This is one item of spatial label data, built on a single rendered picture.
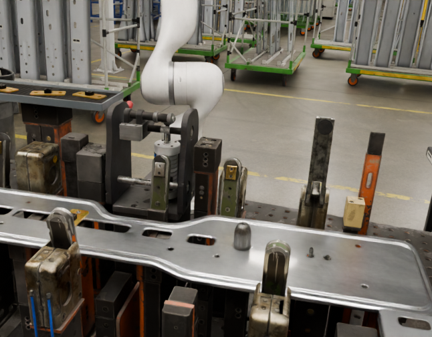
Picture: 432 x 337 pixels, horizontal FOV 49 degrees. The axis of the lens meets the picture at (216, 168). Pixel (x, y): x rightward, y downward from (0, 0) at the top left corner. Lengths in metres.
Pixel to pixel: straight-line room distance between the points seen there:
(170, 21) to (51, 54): 4.16
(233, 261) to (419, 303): 0.31
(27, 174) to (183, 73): 0.48
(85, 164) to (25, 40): 4.52
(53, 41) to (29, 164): 4.34
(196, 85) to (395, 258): 0.68
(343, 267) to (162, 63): 0.74
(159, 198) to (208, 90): 0.40
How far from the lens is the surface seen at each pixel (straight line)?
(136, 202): 1.11
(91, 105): 1.18
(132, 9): 8.96
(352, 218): 0.98
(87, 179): 1.12
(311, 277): 0.83
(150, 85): 1.31
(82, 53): 5.28
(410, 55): 7.89
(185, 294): 0.78
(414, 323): 1.31
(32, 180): 1.14
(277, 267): 0.69
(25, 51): 5.61
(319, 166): 0.97
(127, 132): 1.03
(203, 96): 1.31
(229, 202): 1.01
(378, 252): 0.94
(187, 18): 1.36
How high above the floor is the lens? 1.46
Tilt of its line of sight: 22 degrees down
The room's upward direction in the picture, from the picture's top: 3 degrees clockwise
